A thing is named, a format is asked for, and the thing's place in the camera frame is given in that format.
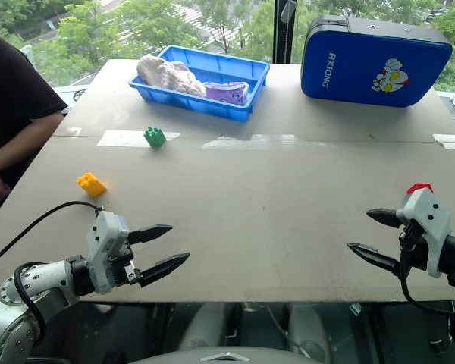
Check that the purple snack packet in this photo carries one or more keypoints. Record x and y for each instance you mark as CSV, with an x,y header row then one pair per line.
x,y
227,92

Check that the red toy block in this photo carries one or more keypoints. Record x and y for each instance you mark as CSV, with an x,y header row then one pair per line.
x,y
419,187

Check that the blue plastic bin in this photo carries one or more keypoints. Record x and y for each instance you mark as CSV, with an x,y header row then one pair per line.
x,y
227,102

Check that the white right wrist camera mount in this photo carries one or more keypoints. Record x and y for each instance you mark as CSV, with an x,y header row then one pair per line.
x,y
426,223

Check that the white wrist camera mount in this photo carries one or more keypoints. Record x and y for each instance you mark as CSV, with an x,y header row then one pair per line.
x,y
426,223
104,242

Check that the blue hard carry case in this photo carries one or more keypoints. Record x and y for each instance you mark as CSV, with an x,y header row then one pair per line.
x,y
368,68

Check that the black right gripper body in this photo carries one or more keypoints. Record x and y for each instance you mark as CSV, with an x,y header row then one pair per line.
x,y
412,246

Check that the grey robot torso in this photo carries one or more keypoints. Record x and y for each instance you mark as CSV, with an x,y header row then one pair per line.
x,y
227,356

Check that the person in black shirt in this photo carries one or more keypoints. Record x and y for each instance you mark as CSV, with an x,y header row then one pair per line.
x,y
11,113

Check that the yellow toy brick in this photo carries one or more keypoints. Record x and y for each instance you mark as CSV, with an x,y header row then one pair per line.
x,y
91,184

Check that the green toy brick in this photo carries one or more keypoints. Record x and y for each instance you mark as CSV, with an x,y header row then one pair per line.
x,y
154,137

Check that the black window frame post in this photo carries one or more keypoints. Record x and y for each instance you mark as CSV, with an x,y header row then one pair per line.
x,y
284,30

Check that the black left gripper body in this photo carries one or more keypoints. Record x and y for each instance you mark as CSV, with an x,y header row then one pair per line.
x,y
124,265

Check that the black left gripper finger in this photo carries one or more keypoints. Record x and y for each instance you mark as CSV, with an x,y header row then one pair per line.
x,y
151,232
165,266

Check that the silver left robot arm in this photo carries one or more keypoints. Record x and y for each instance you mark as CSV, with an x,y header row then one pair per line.
x,y
30,288

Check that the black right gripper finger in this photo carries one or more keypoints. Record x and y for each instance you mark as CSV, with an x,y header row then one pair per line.
x,y
383,217
371,255

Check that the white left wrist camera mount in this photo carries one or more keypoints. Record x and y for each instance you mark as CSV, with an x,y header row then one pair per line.
x,y
104,242

